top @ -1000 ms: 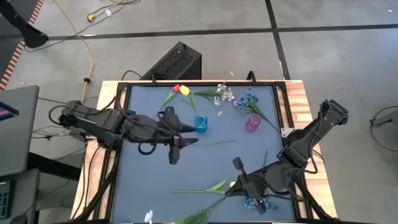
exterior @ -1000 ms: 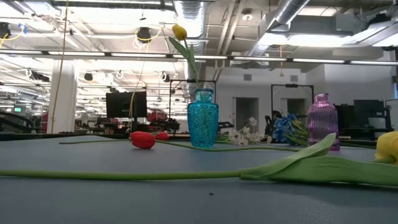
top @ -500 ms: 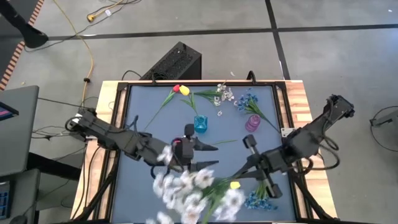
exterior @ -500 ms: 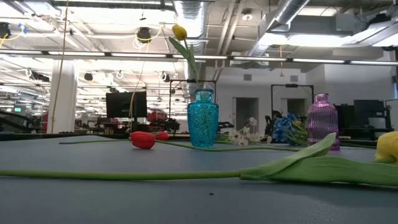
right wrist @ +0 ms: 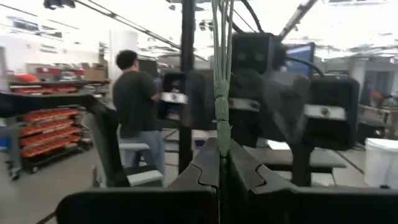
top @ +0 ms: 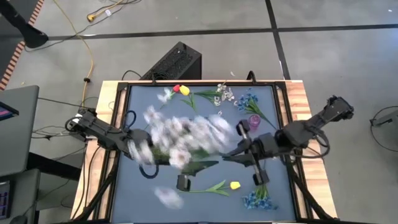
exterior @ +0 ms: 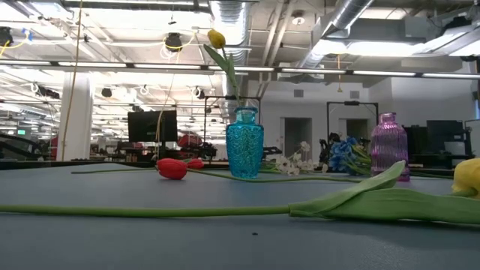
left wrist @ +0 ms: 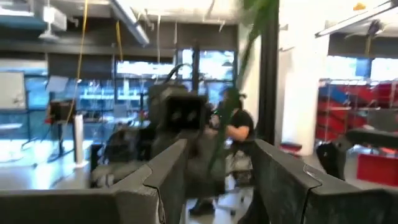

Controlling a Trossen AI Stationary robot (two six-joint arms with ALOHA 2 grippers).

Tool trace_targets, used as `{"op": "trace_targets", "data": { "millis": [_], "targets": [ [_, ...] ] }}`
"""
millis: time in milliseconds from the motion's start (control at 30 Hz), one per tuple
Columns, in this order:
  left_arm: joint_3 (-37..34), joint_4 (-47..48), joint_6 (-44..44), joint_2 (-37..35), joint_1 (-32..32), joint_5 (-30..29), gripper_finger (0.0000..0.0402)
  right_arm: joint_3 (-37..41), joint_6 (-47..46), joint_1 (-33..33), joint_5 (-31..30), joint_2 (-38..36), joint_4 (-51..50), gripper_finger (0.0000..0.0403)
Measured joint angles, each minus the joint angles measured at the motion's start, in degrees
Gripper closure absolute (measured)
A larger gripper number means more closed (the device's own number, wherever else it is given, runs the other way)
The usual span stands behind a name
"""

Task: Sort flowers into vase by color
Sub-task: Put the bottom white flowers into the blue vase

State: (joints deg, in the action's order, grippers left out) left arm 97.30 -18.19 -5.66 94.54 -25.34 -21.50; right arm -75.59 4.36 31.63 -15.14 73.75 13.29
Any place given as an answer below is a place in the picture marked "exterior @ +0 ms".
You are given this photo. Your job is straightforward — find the red artificial tulip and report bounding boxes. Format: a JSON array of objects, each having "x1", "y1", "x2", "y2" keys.
[
  {"x1": 70, "y1": 157, "x2": 206, "y2": 176},
  {"x1": 156, "y1": 157, "x2": 365, "y2": 185}
]

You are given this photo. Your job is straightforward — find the white artificial flower bunch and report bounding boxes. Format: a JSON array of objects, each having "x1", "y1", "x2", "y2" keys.
[{"x1": 262, "y1": 140, "x2": 328, "y2": 178}]

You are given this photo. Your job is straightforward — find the yellow artificial tulip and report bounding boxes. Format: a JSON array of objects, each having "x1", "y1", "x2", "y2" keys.
[
  {"x1": 202, "y1": 28, "x2": 243, "y2": 110},
  {"x1": 0, "y1": 157, "x2": 480, "y2": 228}
]

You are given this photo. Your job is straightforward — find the blue artificial flower bunch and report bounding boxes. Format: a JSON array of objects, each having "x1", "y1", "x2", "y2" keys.
[{"x1": 329, "y1": 136, "x2": 373, "y2": 177}]

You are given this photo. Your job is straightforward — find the blue patterned glass vase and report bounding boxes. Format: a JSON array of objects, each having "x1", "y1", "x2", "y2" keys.
[{"x1": 225, "y1": 106, "x2": 265, "y2": 180}]

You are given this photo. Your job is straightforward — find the pink ribbed glass vase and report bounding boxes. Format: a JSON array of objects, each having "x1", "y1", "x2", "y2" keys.
[{"x1": 370, "y1": 112, "x2": 411, "y2": 183}]

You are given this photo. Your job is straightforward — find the long overhead light bar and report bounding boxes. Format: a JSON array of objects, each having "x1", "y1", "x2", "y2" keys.
[{"x1": 0, "y1": 58, "x2": 480, "y2": 80}]

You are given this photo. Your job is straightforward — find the black monitor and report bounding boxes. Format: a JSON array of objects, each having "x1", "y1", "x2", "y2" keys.
[{"x1": 127, "y1": 109, "x2": 179, "y2": 144}]

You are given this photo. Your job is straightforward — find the white pillar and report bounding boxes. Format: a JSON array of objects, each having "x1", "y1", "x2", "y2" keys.
[{"x1": 56, "y1": 73, "x2": 94, "y2": 162}]

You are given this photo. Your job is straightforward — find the silver ribbed air duct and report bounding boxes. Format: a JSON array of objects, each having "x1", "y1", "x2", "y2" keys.
[{"x1": 208, "y1": 0, "x2": 251, "y2": 99}]

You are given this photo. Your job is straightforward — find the black ceiling camera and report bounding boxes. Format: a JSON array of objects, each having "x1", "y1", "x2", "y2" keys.
[{"x1": 164, "y1": 31, "x2": 184, "y2": 53}]

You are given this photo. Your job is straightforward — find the silver smooth air duct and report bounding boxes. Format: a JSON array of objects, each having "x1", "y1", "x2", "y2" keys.
[{"x1": 299, "y1": 0, "x2": 376, "y2": 69}]

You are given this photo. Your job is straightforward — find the hanging yellow cord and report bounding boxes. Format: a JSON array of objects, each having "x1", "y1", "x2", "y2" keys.
[{"x1": 61, "y1": 0, "x2": 84, "y2": 162}]

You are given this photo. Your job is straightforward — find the black table frame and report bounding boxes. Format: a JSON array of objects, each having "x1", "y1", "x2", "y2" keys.
[{"x1": 0, "y1": 159, "x2": 480, "y2": 178}]

